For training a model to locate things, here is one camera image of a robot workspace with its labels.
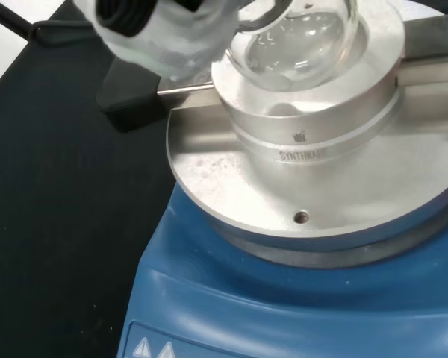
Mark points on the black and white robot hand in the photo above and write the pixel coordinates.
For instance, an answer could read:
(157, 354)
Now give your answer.
(142, 28)

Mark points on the black bench cloth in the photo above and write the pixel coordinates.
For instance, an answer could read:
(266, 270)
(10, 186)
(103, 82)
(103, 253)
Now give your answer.
(59, 205)

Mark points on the blue heater with steel block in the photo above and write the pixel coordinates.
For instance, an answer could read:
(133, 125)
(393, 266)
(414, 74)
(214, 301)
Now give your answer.
(302, 223)

